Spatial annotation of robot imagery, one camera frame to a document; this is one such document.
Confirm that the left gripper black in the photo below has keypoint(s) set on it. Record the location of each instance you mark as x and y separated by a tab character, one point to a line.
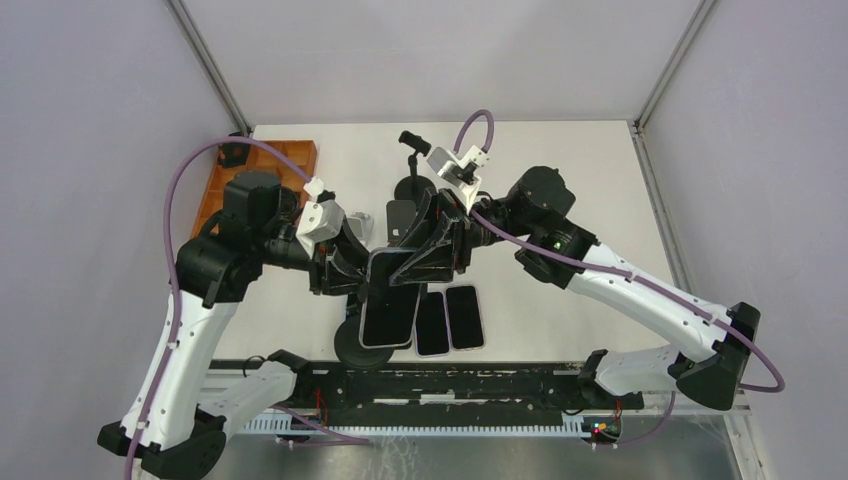
327	277

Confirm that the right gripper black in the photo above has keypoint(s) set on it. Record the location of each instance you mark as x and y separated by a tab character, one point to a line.
433	262

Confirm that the phone stand brown round base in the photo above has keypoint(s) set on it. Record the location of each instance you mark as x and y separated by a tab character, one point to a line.
399	216

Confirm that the silver folding phone stand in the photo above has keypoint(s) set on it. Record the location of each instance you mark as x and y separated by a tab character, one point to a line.
361	225

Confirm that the phone with white case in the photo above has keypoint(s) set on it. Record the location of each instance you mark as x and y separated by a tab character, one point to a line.
388	312
432	333

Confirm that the phone with white case centre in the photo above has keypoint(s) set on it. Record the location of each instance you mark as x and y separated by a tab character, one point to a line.
432	333

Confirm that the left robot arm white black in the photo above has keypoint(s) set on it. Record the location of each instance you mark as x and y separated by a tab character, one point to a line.
170	432

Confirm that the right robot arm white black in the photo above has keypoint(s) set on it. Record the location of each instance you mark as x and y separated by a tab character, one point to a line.
707	345

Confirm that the wooden compartment tray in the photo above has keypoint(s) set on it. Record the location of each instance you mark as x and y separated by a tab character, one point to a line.
303	153

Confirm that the small black orange clamp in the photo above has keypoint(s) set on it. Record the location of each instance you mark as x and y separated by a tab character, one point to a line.
233	153

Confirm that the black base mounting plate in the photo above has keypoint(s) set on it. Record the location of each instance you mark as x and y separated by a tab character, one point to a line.
427	394

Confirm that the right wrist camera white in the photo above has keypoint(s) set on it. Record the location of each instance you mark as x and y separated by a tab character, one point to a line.
462	173

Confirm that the white slotted cable duct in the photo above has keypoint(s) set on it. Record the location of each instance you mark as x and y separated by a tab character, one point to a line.
285	425

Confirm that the aluminium frame rail left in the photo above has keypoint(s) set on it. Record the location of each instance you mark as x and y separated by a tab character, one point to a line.
208	64

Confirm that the aluminium frame rail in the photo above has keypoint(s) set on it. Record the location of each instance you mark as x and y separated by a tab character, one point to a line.
208	64
699	18

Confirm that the aluminium frame rail right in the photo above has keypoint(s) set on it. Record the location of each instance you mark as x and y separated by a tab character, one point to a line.
699	18

